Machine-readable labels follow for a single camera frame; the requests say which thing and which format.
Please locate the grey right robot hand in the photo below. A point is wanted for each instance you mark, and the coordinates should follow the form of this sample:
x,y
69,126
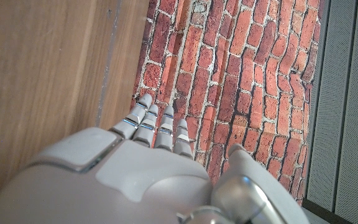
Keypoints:
x,y
120,186

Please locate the red brick print backdrop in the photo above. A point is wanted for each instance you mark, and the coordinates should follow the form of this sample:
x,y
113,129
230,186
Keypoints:
x,y
228,62

